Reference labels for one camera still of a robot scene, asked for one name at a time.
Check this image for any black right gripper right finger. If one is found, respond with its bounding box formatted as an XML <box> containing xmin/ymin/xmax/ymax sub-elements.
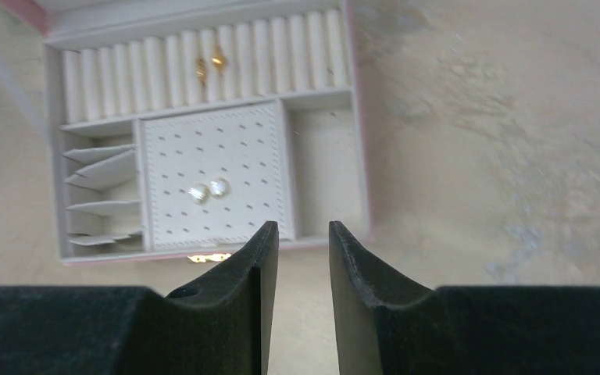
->
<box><xmin>329</xmin><ymin>221</ymin><xmax>600</xmax><ymax>374</ymax></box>

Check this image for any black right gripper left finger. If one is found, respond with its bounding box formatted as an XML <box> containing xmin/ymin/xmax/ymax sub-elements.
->
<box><xmin>0</xmin><ymin>221</ymin><xmax>279</xmax><ymax>374</ymax></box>

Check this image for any small gold earring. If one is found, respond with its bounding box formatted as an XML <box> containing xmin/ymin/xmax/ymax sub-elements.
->
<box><xmin>187</xmin><ymin>183</ymin><xmax>211</xmax><ymax>205</ymax></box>

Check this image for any pink jewelry box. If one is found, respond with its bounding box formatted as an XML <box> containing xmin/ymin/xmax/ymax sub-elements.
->
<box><xmin>3</xmin><ymin>1</ymin><xmax>372</xmax><ymax>263</ymax></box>

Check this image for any white pearl stud earring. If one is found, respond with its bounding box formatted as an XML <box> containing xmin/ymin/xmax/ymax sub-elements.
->
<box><xmin>208</xmin><ymin>177</ymin><xmax>231</xmax><ymax>198</ymax></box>

